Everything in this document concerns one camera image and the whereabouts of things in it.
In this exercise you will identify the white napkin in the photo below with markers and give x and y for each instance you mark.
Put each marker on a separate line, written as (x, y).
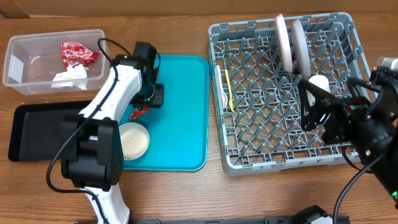
(74, 76)

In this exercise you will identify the teal serving tray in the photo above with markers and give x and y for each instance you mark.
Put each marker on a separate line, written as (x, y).
(178, 130)

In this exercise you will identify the clear plastic bin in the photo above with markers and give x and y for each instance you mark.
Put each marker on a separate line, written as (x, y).
(32, 61)

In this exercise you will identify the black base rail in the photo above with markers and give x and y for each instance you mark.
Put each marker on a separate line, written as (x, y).
(265, 220)

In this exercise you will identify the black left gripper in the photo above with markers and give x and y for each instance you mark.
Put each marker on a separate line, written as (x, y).
(157, 101)

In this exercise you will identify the pink round plate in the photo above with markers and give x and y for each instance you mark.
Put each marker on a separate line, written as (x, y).
(283, 43)

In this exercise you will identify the grey dishwasher rack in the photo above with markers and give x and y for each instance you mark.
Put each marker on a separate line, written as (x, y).
(264, 133)

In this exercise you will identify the black plastic tray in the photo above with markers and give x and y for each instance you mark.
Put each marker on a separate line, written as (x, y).
(35, 134)

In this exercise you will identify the yellow plastic spoon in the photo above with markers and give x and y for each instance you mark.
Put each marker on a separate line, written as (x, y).
(230, 100)

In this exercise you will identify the grey bowl of rice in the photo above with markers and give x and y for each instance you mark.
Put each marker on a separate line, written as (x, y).
(134, 139)

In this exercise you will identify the silver foil wrapper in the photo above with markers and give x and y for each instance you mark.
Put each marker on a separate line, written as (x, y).
(75, 54)

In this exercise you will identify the white plastic fork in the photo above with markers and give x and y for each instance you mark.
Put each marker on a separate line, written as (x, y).
(224, 98)

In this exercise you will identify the grey round plate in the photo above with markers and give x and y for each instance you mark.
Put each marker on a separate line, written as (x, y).
(300, 48)

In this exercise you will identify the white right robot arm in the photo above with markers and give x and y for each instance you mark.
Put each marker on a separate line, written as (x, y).
(367, 119)

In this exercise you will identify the red ketchup packet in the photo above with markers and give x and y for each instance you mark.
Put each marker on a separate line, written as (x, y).
(137, 113)

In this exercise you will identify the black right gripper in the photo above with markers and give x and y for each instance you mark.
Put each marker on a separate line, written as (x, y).
(339, 110)

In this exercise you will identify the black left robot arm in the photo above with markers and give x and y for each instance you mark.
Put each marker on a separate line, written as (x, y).
(92, 156)

